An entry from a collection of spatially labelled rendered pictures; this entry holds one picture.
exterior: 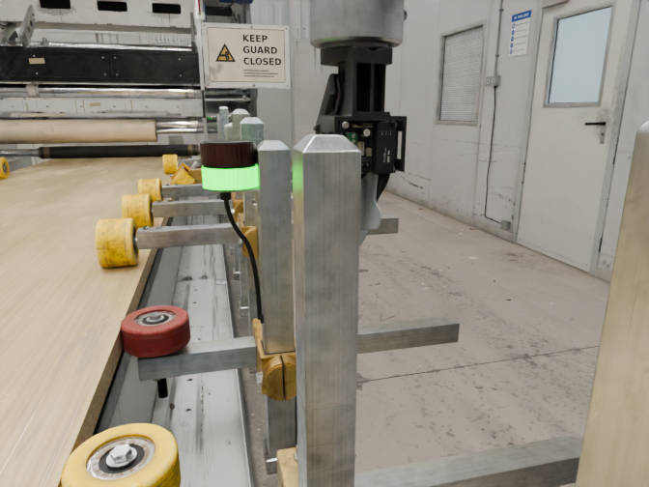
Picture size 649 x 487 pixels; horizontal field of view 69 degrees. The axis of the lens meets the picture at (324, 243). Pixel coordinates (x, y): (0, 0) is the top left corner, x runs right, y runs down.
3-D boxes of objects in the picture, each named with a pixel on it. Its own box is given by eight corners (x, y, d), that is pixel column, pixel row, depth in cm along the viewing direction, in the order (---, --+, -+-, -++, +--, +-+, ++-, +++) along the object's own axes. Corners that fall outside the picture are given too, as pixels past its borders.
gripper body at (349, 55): (330, 181, 44) (331, 42, 41) (311, 170, 52) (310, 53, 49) (407, 179, 46) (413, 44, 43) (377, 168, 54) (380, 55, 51)
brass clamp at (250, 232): (268, 237, 90) (267, 211, 89) (277, 258, 77) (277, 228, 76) (235, 239, 89) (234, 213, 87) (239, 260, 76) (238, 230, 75)
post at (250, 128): (269, 378, 90) (261, 117, 77) (272, 387, 87) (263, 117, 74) (251, 380, 89) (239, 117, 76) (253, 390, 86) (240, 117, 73)
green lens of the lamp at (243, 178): (255, 181, 56) (254, 162, 55) (260, 188, 50) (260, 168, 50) (203, 183, 55) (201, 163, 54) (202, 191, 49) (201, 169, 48)
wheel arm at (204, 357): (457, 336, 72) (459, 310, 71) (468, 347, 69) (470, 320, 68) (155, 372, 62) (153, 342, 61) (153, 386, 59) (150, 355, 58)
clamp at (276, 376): (287, 346, 69) (286, 314, 68) (305, 398, 57) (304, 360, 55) (248, 351, 68) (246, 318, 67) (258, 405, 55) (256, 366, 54)
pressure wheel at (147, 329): (195, 375, 66) (189, 299, 63) (194, 409, 59) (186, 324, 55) (134, 383, 64) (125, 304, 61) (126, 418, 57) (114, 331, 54)
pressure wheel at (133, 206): (150, 186, 103) (148, 211, 98) (155, 213, 109) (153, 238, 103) (120, 186, 102) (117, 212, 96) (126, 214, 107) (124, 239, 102)
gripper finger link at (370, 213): (361, 266, 49) (363, 177, 47) (346, 250, 55) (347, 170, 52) (390, 264, 50) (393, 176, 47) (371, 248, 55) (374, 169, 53)
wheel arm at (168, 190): (329, 189, 139) (329, 177, 138) (332, 191, 136) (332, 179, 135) (150, 196, 128) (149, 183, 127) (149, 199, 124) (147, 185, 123)
